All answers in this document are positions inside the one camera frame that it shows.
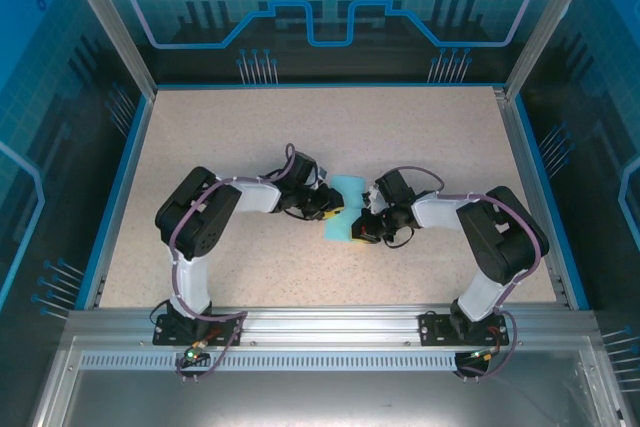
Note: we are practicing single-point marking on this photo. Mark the aluminium frame post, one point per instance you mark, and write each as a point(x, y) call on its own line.
point(542, 27)
point(120, 27)

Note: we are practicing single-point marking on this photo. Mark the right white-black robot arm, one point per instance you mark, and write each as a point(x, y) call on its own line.
point(505, 242)

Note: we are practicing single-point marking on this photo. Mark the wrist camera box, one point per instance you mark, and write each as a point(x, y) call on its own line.
point(372, 199)
point(323, 173)

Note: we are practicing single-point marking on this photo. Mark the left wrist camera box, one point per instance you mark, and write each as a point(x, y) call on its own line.
point(323, 173)

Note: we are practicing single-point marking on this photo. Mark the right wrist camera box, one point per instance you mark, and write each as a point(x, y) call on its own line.
point(372, 199)

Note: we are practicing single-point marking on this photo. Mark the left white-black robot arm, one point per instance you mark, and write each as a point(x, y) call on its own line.
point(192, 282)

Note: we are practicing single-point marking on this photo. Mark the aluminium side rail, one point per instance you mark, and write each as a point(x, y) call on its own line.
point(511, 122)

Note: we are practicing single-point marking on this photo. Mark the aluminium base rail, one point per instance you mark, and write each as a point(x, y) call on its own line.
point(325, 324)

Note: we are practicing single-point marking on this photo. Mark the light blue cloth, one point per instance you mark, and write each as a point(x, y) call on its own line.
point(347, 187)

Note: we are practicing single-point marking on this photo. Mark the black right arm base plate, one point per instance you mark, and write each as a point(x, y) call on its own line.
point(435, 332)

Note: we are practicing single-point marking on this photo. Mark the metal tray panel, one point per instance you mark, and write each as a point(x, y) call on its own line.
point(320, 402)

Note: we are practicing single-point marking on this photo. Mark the blue table edge trim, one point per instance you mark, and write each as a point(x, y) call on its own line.
point(119, 197)
point(548, 197)

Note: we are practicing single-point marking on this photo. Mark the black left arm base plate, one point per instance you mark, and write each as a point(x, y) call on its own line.
point(225, 334)

